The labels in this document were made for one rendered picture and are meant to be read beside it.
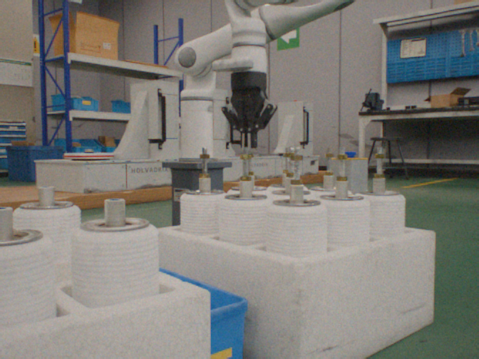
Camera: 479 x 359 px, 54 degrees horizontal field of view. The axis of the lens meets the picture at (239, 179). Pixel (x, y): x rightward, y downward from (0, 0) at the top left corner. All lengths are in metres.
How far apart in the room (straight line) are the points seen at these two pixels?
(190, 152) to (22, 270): 0.89
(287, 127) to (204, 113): 3.40
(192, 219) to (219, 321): 0.27
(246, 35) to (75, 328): 0.68
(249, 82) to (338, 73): 5.80
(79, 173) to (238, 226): 2.14
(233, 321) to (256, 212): 0.19
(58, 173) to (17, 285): 2.60
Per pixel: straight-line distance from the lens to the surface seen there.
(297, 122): 4.69
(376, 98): 5.65
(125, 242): 0.51
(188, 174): 1.29
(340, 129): 6.65
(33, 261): 0.48
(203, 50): 1.31
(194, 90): 1.32
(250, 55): 0.97
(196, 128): 1.31
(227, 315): 0.67
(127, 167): 3.00
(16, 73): 7.26
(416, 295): 0.94
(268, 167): 4.07
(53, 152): 5.39
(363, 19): 6.72
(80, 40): 6.12
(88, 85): 10.47
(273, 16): 1.26
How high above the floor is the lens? 0.34
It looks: 4 degrees down
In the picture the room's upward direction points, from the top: straight up
